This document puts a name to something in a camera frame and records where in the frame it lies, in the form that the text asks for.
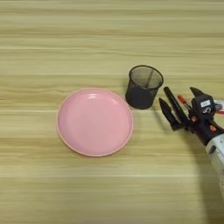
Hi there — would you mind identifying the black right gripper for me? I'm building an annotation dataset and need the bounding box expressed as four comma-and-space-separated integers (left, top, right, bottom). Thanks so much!
158, 86, 224, 147

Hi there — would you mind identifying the black mesh pen cup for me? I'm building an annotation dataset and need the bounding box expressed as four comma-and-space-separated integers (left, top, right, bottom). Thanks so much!
124, 65, 165, 110

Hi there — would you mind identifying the red black marker pen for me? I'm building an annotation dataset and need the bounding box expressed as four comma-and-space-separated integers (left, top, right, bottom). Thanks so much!
177, 94, 193, 111

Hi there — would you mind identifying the black box with white label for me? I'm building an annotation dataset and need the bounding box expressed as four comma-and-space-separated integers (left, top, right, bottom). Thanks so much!
191, 94, 217, 121

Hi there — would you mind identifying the pink round plate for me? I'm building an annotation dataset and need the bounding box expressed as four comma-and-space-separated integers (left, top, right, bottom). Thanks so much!
56, 87, 134, 158

